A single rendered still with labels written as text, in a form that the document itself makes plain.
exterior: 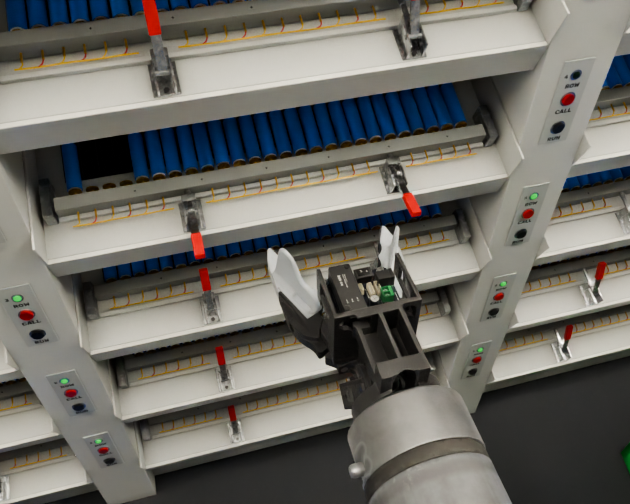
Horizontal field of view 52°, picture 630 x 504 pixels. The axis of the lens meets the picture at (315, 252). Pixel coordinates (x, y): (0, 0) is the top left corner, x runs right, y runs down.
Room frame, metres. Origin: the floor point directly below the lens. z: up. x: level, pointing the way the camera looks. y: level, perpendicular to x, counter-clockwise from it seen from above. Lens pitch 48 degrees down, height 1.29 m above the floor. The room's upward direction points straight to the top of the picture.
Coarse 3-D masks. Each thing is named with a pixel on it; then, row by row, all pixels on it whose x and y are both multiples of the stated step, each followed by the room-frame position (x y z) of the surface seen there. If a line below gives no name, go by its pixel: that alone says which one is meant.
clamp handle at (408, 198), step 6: (396, 174) 0.62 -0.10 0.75; (396, 180) 0.62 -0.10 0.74; (402, 180) 0.62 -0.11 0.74; (402, 186) 0.60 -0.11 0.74; (402, 192) 0.59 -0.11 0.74; (408, 192) 0.59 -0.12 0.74; (402, 198) 0.59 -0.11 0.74; (408, 198) 0.58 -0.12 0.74; (414, 198) 0.58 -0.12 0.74; (408, 204) 0.57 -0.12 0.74; (414, 204) 0.57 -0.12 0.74; (408, 210) 0.57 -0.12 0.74; (414, 210) 0.56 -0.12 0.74; (420, 210) 0.56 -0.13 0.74; (414, 216) 0.56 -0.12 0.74
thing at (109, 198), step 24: (384, 144) 0.66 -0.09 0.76; (408, 144) 0.67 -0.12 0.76; (432, 144) 0.67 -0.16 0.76; (456, 144) 0.68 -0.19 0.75; (240, 168) 0.61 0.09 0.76; (264, 168) 0.62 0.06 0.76; (288, 168) 0.62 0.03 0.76; (312, 168) 0.63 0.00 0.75; (336, 168) 0.64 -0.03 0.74; (96, 192) 0.57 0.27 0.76; (120, 192) 0.57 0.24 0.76; (144, 192) 0.57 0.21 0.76; (168, 192) 0.58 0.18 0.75; (192, 192) 0.59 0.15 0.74; (264, 192) 0.60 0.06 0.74; (96, 216) 0.55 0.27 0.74
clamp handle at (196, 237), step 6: (192, 210) 0.55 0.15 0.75; (192, 216) 0.55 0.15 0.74; (192, 222) 0.54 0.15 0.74; (192, 228) 0.53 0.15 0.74; (198, 228) 0.53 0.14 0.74; (192, 234) 0.52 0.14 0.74; (198, 234) 0.52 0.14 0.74; (192, 240) 0.51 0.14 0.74; (198, 240) 0.51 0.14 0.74; (198, 246) 0.50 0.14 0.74; (198, 252) 0.49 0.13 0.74; (204, 252) 0.49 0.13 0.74; (198, 258) 0.49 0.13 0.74
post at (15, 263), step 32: (0, 160) 0.51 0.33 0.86; (0, 192) 0.49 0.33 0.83; (0, 224) 0.49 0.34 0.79; (0, 256) 0.48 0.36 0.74; (32, 256) 0.49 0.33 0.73; (0, 288) 0.48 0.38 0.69; (32, 288) 0.49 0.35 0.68; (64, 288) 0.52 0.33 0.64; (0, 320) 0.47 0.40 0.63; (64, 320) 0.49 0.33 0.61; (32, 352) 0.48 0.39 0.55; (64, 352) 0.49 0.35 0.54; (32, 384) 0.47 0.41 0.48; (96, 384) 0.49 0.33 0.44; (64, 416) 0.48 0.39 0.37; (96, 416) 0.49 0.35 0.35; (128, 448) 0.49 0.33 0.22; (96, 480) 0.47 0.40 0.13; (128, 480) 0.49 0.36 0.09
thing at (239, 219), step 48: (480, 96) 0.76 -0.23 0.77; (48, 192) 0.56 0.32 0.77; (240, 192) 0.60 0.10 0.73; (288, 192) 0.61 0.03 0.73; (336, 192) 0.61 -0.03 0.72; (384, 192) 0.62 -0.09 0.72; (432, 192) 0.62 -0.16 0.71; (480, 192) 0.66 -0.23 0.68; (48, 240) 0.52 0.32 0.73; (96, 240) 0.53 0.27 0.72; (144, 240) 0.53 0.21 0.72; (240, 240) 0.57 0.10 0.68
